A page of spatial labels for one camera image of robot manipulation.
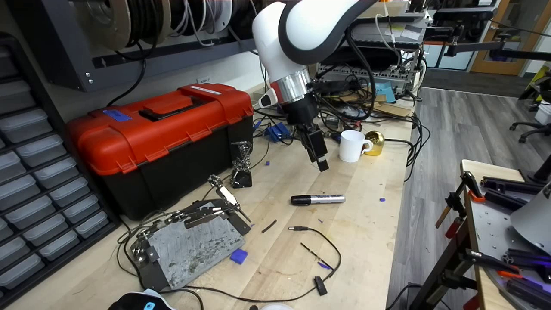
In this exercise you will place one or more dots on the wooden side workbench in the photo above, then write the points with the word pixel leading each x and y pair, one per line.
pixel 498 244

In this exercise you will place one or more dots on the wire spool rack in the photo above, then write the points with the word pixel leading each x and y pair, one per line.
pixel 95 44

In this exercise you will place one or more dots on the gold round tin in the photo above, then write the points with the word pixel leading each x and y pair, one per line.
pixel 377 144

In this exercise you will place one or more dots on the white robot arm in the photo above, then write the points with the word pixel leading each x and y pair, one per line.
pixel 290 35

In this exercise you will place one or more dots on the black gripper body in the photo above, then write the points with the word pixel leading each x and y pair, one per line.
pixel 300 116

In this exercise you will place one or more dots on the grey drawer organizer cabinet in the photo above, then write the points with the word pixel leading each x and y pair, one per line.
pixel 49 209

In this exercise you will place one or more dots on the small blue plastic block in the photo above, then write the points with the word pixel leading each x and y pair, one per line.
pixel 238 258

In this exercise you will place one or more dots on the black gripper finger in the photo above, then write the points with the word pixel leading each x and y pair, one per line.
pixel 321 163

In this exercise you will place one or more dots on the grey black-capped marker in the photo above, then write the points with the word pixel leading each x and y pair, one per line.
pixel 305 201

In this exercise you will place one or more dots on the black clip stand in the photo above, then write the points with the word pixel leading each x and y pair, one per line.
pixel 241 175

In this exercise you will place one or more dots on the red and black toolbox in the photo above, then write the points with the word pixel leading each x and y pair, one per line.
pixel 150 154

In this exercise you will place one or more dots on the white ceramic cup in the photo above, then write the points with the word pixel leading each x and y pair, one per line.
pixel 352 146

